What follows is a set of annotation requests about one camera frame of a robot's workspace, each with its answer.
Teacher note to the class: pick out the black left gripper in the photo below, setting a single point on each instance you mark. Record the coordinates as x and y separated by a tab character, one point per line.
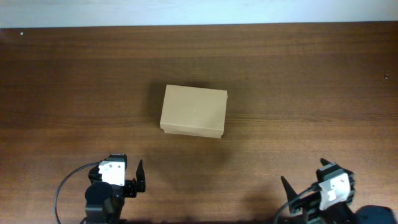
130	184

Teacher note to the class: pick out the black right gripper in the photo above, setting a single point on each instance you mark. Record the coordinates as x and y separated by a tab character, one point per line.
311	202

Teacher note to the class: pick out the cardboard box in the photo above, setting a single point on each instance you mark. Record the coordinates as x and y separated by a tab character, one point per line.
194	111

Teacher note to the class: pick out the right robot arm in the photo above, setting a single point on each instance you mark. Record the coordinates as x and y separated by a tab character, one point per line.
367	214

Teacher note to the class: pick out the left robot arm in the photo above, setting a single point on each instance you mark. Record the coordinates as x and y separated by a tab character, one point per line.
105	197

